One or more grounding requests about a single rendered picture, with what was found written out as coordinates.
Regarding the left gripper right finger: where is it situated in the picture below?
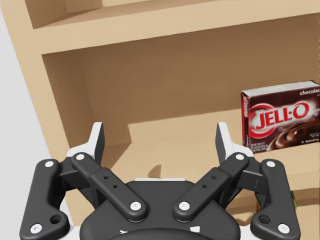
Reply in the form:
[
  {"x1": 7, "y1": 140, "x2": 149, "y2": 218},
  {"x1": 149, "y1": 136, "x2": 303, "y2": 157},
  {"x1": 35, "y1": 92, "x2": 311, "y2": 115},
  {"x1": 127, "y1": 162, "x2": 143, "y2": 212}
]
[{"x1": 172, "y1": 121, "x2": 301, "y2": 238}]

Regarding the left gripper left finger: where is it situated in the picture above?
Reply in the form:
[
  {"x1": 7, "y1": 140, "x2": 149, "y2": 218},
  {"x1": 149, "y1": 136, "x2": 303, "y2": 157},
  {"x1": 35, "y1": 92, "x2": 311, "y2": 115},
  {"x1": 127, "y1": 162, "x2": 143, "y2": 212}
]
[{"x1": 19, "y1": 121, "x2": 148, "y2": 238}]

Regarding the brown carton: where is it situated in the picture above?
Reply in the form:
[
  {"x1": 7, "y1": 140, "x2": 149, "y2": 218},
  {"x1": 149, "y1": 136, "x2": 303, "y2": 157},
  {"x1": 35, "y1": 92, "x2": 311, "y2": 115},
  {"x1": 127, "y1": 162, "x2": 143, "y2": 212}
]
[{"x1": 240, "y1": 80, "x2": 320, "y2": 152}]

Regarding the pale wooden shelf unit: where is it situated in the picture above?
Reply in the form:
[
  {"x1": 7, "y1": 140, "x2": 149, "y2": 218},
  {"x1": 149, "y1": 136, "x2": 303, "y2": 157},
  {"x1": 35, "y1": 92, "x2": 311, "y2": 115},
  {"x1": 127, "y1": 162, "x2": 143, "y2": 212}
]
[{"x1": 0, "y1": 0, "x2": 320, "y2": 240}]

